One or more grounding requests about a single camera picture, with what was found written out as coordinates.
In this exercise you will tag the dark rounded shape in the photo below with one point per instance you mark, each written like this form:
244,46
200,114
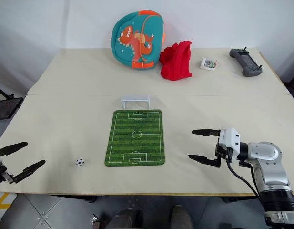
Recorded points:
181,218
125,219

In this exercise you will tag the small white card box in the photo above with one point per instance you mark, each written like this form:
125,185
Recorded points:
208,64

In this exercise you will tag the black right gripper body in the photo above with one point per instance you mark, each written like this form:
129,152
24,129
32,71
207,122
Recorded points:
223,152

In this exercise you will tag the small soccer ball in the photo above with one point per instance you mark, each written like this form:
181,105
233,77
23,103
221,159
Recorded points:
79,162

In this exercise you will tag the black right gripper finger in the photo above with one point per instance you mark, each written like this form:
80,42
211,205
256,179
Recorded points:
207,132
206,161

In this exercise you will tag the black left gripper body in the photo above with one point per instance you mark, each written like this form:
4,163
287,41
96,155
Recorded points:
5,176

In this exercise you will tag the small white goal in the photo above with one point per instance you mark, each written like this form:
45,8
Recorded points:
134,98

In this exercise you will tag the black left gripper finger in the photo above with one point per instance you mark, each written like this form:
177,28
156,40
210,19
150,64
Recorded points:
13,147
30,168

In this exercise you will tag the black table bracket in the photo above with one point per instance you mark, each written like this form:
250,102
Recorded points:
93,199
227,199

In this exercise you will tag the grey remote controller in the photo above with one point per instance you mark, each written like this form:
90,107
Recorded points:
246,62

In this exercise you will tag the green soccer field mat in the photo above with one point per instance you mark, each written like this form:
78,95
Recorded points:
136,138

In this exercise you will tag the red cloth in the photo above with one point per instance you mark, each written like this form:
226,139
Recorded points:
176,62

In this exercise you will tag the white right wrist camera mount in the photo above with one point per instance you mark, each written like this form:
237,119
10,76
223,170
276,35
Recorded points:
229,139

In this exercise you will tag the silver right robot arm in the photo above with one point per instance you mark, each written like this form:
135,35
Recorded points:
268,155

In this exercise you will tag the black stand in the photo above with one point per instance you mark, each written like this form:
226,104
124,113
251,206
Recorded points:
6,107

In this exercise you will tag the teal dinosaur backpack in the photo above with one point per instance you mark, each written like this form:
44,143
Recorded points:
134,38

